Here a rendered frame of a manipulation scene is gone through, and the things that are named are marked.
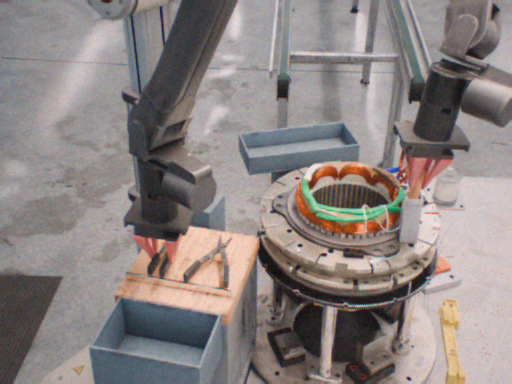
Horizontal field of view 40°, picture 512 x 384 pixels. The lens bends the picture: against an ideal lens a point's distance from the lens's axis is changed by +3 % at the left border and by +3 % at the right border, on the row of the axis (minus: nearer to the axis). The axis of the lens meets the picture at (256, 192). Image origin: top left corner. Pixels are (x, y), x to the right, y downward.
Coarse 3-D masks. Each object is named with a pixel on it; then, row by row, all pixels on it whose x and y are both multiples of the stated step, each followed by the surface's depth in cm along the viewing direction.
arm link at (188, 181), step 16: (144, 128) 96; (144, 144) 97; (176, 144) 102; (144, 160) 98; (160, 160) 98; (176, 160) 98; (192, 160) 98; (176, 176) 98; (192, 176) 96; (208, 176) 98; (176, 192) 98; (192, 192) 96; (208, 192) 99; (192, 208) 98
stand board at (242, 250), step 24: (192, 240) 121; (216, 240) 121; (240, 240) 121; (144, 264) 115; (216, 264) 115; (240, 264) 115; (120, 288) 111; (144, 288) 111; (168, 288) 111; (240, 288) 112; (216, 312) 106
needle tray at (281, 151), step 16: (288, 128) 154; (304, 128) 155; (320, 128) 156; (336, 128) 157; (240, 144) 152; (256, 144) 155; (272, 144) 156; (288, 144) 156; (304, 144) 156; (320, 144) 156; (336, 144) 156; (352, 144) 152; (256, 160) 145; (272, 160) 145; (288, 160) 146; (304, 160) 147; (320, 160) 148; (336, 160) 149; (352, 160) 150; (272, 176) 158
